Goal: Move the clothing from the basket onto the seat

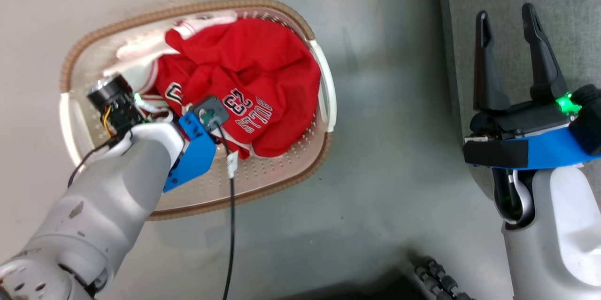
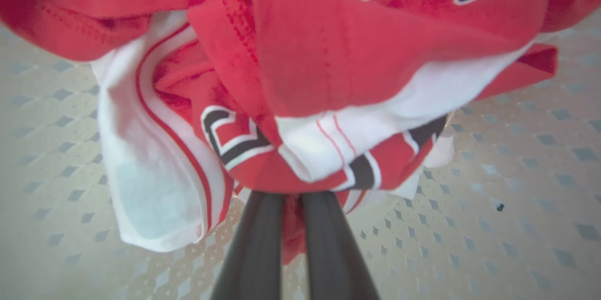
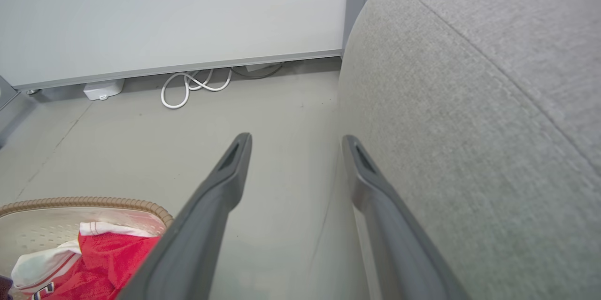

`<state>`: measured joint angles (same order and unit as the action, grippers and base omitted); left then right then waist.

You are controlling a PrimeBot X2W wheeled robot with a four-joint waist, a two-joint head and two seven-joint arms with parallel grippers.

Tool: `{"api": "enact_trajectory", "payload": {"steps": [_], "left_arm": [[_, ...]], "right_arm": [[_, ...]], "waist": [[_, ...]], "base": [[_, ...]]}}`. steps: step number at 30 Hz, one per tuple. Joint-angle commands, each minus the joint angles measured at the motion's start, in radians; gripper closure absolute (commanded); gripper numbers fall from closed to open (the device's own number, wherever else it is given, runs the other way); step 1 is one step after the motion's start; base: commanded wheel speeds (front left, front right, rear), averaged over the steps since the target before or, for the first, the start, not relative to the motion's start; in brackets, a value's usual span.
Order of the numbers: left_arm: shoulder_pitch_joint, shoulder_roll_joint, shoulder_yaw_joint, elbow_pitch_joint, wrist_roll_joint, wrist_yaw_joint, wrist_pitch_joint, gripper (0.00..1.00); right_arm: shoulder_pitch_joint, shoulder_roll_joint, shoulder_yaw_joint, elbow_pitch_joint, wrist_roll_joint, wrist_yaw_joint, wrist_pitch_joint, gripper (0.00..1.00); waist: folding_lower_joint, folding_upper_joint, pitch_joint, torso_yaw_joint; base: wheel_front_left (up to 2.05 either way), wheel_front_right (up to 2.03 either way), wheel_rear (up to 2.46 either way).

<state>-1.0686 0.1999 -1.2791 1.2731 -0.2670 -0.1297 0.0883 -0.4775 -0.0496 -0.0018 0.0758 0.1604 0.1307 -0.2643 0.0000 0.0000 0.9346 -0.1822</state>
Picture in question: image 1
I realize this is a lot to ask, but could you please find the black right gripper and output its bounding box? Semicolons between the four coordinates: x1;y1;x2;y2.
470;3;601;155

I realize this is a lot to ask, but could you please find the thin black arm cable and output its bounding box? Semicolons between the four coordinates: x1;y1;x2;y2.
67;132;133;189

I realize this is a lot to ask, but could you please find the black roller base wheel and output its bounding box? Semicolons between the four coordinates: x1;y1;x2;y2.
412;256;476;300

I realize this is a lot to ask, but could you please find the black camera cable white tag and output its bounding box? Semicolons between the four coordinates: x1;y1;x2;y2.
214;122;238;300

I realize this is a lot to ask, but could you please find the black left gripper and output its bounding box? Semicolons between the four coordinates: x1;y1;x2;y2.
87;74;151;137

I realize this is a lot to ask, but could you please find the red Bulls jersey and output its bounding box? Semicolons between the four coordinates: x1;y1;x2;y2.
151;17;322;160

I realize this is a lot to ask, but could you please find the cream perforated laundry basket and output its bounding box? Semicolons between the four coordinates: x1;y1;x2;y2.
59;0;337;221

